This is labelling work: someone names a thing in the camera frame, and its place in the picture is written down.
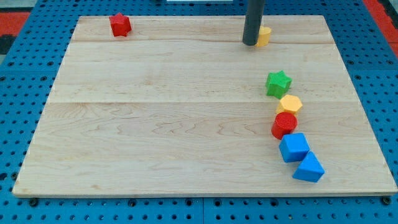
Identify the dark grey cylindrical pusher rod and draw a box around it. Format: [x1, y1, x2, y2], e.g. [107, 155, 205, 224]
[242, 0, 266, 46]

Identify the blue cube block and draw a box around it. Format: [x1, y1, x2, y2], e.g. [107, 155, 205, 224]
[279, 133, 310, 162]

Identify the blue triangle block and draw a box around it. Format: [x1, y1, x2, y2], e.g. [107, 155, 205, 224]
[292, 151, 325, 182]

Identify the yellow block behind rod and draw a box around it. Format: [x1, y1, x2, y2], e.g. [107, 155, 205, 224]
[255, 26, 272, 47]

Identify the green star block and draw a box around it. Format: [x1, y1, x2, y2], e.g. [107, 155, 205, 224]
[265, 70, 292, 99]

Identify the yellow hexagon block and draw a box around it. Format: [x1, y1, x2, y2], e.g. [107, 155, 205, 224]
[275, 95, 303, 116]

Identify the red cylinder block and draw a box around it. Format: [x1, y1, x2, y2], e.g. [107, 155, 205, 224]
[271, 112, 298, 140]

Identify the light wooden board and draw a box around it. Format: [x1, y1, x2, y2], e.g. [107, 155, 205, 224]
[12, 16, 397, 198]

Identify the red star block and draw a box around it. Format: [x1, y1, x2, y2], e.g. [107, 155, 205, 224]
[109, 12, 132, 37]

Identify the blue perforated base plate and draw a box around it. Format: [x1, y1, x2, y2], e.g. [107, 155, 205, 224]
[1, 0, 397, 223]

